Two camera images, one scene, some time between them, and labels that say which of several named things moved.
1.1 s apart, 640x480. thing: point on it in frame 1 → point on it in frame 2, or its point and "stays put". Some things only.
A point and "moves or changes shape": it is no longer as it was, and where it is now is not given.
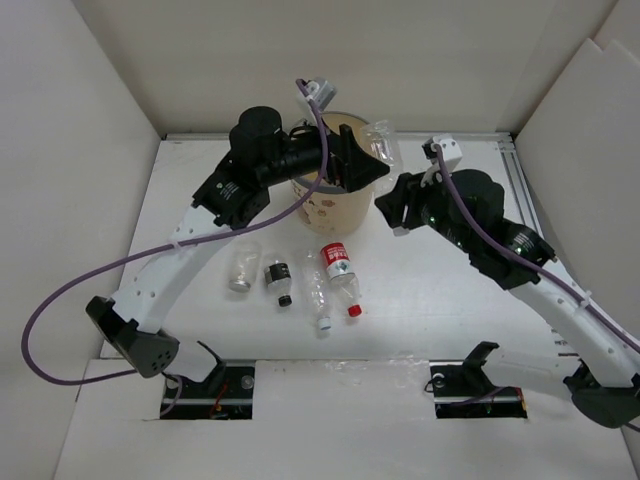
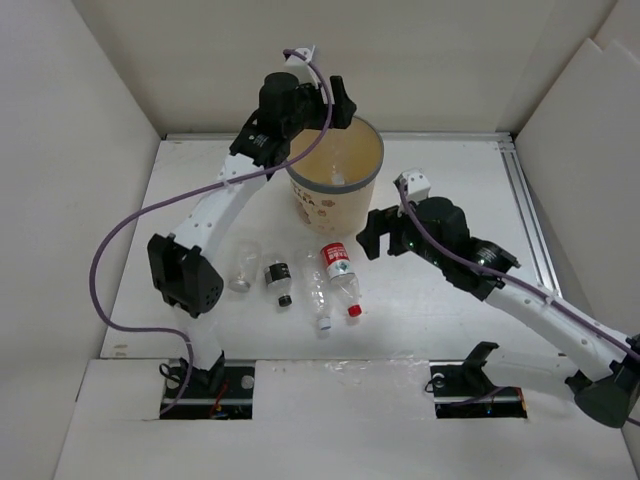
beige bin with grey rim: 333,210 stays put
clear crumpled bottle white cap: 318,290 stays put
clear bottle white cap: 382,140 moves or changes shape
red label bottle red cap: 340,271 stays put
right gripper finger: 394,202 → 378,222
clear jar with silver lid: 245,260 stays put
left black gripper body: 336,165 → 312,113
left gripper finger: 354,150 → 344,108
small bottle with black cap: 279,279 stays put
